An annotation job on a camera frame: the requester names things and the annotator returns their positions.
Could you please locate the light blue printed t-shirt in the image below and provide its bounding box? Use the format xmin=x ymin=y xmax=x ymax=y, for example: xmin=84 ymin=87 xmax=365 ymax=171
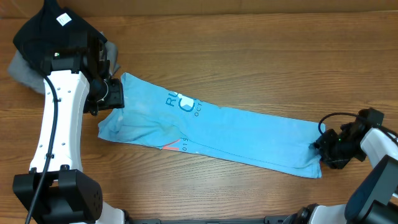
xmin=98 ymin=73 xmax=325 ymax=179

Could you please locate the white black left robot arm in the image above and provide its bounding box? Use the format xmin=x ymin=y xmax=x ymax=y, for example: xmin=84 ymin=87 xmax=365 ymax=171
xmin=12 ymin=47 xmax=130 ymax=224

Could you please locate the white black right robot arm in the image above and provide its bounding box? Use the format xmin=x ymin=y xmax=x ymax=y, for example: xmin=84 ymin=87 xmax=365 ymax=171
xmin=278 ymin=111 xmax=397 ymax=223

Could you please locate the folded black t-shirt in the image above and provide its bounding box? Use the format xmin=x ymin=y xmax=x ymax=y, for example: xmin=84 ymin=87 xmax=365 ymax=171
xmin=13 ymin=0 xmax=108 ymax=75

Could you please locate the folded grey t-shirt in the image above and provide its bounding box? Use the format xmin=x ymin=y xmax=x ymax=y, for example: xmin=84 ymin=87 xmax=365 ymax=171
xmin=7 ymin=41 xmax=120 ymax=95

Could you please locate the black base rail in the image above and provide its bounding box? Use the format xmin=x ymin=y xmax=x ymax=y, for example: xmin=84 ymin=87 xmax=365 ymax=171
xmin=126 ymin=215 xmax=287 ymax=224

